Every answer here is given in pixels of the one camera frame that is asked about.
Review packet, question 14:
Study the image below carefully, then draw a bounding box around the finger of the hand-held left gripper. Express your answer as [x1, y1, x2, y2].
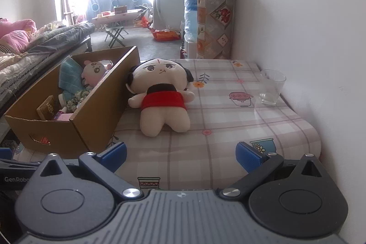
[0, 147, 40, 172]

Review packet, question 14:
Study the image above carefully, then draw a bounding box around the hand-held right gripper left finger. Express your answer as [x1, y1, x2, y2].
[37, 142, 142, 199]

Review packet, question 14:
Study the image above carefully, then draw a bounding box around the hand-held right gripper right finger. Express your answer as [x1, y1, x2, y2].
[220, 142, 326, 200]

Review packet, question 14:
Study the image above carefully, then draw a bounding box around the cardboard box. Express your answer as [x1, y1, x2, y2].
[4, 46, 140, 154]

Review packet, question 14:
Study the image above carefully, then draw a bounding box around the green tie-dye scrunchie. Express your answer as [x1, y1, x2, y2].
[66, 89, 92, 113]

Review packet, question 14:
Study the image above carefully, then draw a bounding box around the red shirt plush doll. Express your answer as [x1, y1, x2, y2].
[126, 58, 195, 137]

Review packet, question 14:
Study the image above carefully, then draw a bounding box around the pink plush toy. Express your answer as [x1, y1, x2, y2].
[80, 59, 113, 88]

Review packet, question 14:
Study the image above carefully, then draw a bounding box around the checked floral tablecloth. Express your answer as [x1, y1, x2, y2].
[14, 59, 322, 199]

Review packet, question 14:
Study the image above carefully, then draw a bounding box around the small brown box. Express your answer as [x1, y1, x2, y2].
[36, 95, 57, 121]

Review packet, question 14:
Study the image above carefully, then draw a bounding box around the clear plastic cup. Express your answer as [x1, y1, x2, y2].
[259, 69, 287, 106]

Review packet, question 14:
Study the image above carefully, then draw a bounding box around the cream quilt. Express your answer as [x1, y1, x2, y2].
[0, 47, 52, 96]

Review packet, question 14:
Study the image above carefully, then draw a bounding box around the teal folded cloth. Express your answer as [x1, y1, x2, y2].
[59, 57, 85, 94]

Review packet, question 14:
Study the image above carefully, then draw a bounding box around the pink pillow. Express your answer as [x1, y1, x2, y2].
[0, 19, 38, 53]

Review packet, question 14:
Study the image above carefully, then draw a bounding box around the white water dispenser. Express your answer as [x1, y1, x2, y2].
[183, 38, 198, 59]

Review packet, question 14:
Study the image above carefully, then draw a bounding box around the green folding stool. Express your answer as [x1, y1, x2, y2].
[104, 26, 128, 48]

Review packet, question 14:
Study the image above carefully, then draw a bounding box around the red bag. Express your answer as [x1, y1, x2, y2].
[151, 29, 180, 41]

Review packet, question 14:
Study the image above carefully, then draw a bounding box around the red children's bicycle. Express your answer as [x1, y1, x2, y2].
[134, 5, 155, 30]

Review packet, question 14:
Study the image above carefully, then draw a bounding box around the long folding table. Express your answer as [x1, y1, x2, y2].
[91, 9, 143, 30]

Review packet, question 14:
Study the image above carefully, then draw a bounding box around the blue water bottle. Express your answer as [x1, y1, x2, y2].
[184, 0, 198, 41]

